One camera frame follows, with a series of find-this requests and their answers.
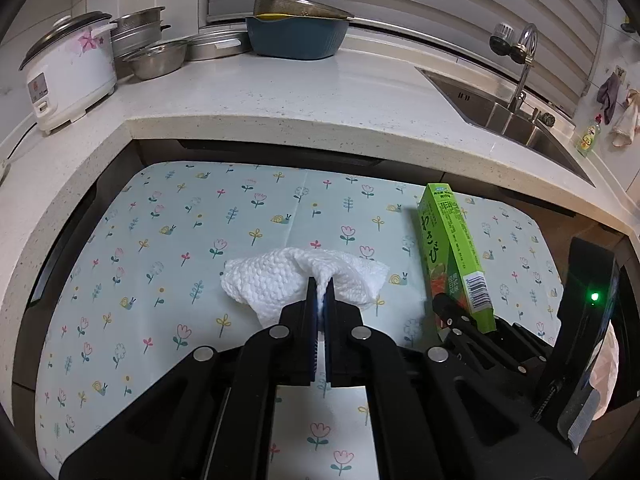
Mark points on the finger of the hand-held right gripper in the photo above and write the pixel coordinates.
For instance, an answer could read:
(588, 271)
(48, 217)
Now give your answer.
(522, 342)
(460, 322)

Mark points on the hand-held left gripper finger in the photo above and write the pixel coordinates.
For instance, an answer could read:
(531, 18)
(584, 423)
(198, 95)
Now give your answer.
(315, 335)
(326, 345)

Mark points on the white paper towel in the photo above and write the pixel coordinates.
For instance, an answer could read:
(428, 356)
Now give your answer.
(270, 275)

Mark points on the green cardboard box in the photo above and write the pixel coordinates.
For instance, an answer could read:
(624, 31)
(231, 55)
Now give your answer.
(445, 240)

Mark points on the wooden cabinet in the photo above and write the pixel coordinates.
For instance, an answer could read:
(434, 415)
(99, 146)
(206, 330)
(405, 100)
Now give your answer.
(560, 230)

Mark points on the floral tablecloth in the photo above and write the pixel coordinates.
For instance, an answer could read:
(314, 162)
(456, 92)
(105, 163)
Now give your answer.
(200, 210)

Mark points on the green dish soap bottle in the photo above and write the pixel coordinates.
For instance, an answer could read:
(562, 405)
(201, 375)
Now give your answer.
(589, 139)

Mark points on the dark scrubber ball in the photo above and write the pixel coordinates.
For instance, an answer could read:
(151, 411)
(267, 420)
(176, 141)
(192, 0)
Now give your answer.
(548, 119)

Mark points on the beige hanging cloth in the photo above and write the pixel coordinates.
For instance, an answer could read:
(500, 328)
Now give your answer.
(627, 120)

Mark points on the sink drain knob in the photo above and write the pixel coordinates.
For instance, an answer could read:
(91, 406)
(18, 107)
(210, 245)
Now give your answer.
(535, 116)

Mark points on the stainless steel sink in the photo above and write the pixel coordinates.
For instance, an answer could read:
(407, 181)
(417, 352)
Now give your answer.
(490, 105)

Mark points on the grey hanging cloth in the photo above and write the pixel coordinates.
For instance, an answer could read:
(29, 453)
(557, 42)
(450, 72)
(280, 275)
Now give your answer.
(608, 97)

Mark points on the chrome kitchen faucet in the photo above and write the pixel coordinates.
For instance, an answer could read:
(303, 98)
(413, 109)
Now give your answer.
(522, 75)

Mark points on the faucet water filter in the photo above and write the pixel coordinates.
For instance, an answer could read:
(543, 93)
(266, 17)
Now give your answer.
(501, 42)

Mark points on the blue plastic basin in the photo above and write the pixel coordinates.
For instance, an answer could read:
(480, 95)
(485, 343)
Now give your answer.
(295, 37)

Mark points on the steel bowl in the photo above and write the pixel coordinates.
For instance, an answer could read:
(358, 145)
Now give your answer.
(155, 60)

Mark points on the yellow strainer basket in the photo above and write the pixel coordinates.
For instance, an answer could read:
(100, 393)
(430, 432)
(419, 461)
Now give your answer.
(275, 16)

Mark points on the large steel basin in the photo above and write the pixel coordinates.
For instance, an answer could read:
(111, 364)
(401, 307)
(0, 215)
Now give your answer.
(300, 5)

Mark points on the steel steamer pot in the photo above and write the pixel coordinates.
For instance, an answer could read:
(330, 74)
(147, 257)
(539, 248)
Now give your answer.
(137, 30)

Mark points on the white floral rice cooker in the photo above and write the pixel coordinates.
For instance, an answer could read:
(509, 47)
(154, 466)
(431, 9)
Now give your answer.
(70, 75)

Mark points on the wall hook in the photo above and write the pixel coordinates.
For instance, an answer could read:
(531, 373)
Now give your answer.
(619, 72)

